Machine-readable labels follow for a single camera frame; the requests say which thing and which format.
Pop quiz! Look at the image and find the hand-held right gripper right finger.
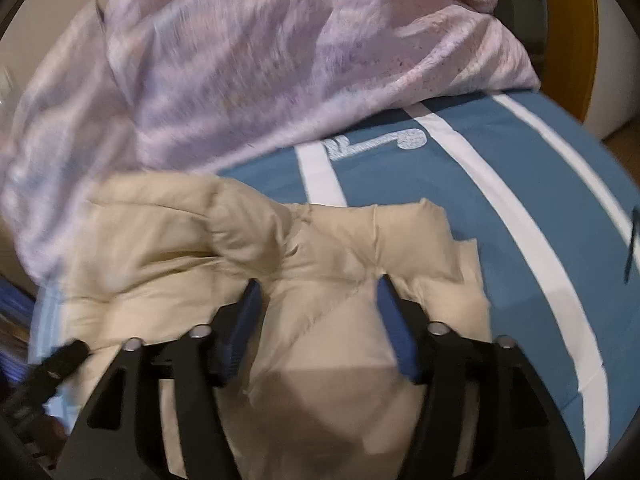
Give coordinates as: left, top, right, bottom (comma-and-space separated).
375, 276, 583, 480

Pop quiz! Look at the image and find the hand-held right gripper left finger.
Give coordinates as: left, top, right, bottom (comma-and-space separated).
57, 279, 262, 480

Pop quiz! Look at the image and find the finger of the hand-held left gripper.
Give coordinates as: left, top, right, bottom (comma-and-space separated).
31, 339, 90, 391

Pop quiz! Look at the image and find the beige puffer jacket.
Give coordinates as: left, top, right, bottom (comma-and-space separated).
30, 172, 493, 480

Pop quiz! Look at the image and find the blue printed board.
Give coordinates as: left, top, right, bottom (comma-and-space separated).
0, 280, 46, 376

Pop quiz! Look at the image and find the blue white-striped bedsheet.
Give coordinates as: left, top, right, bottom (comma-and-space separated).
30, 89, 637, 478

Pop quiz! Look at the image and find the lilac duvet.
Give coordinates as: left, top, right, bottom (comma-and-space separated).
0, 0, 543, 286

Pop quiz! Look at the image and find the white furniture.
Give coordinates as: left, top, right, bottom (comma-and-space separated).
585, 0, 640, 141

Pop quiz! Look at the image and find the dark panel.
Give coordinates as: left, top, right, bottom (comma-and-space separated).
492, 0, 548, 78

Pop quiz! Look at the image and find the dark thin strap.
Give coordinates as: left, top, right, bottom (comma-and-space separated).
622, 207, 640, 286

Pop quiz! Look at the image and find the orange wooden frame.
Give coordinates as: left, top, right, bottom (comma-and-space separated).
542, 0, 601, 123

